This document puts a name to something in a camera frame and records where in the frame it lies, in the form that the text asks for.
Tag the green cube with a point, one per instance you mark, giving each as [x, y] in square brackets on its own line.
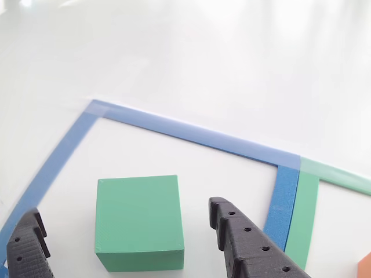
[139, 214]

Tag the orange cube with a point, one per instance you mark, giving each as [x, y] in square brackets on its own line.
[365, 266]

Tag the green square frame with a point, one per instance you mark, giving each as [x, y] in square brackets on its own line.
[303, 217]

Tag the blue square frame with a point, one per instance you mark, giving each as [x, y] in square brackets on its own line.
[188, 130]

